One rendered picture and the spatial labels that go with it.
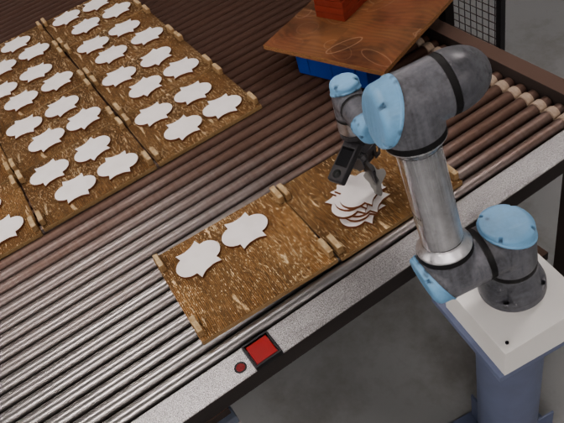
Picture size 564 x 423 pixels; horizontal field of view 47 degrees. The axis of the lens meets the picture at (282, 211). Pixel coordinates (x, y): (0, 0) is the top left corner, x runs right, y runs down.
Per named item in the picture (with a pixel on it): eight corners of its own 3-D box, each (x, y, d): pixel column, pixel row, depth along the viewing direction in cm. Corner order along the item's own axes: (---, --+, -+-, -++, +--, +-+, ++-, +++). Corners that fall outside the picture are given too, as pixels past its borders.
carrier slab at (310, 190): (462, 185, 181) (462, 180, 180) (342, 262, 172) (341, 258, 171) (385, 127, 205) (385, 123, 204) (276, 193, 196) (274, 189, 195)
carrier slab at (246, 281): (338, 262, 172) (337, 258, 171) (203, 345, 164) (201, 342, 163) (275, 192, 196) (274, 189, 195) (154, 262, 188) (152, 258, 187)
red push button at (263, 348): (279, 353, 158) (278, 350, 157) (258, 368, 157) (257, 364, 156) (266, 336, 162) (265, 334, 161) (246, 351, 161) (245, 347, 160)
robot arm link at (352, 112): (400, 105, 146) (378, 81, 154) (356, 127, 145) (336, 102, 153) (406, 131, 151) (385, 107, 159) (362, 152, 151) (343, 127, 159)
